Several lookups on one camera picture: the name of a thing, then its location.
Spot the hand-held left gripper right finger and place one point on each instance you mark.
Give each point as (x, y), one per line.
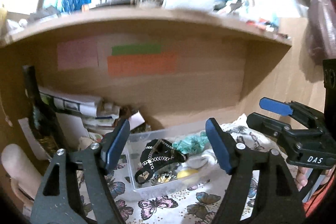
(218, 145)

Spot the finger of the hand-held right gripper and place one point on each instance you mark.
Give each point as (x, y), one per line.
(275, 106)
(265, 123)

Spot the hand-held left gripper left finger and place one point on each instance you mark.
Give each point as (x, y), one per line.
(118, 145)

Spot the white cloth pouch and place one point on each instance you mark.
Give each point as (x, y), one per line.
(200, 159)

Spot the green scrunchie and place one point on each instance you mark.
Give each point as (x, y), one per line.
(191, 144)

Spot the yellow scrunchie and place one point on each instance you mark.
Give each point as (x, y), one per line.
(187, 173)

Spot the clear plastic container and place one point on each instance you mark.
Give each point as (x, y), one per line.
(168, 187)

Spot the person's right hand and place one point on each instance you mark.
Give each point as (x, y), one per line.
(302, 178)

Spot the white paper card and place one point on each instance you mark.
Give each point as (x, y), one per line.
(137, 120)

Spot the stack of booklets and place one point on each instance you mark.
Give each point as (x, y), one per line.
(105, 116)

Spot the rolled newspapers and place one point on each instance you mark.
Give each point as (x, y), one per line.
(71, 103)

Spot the butterfly print tablecloth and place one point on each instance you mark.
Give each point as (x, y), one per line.
(162, 208)

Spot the orange sticky note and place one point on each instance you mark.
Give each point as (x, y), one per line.
(141, 64)

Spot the dark wine bottle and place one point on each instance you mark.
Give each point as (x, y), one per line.
(39, 113)

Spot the green sticky note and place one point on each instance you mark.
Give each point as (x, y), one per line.
(136, 48)

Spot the pink sticky note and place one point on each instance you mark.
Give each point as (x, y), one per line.
(77, 54)

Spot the beige cylinder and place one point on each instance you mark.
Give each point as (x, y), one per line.
(18, 169)

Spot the pink striped curtain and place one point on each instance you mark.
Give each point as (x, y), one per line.
(320, 3)

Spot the wooden shelf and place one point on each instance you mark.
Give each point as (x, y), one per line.
(147, 20)

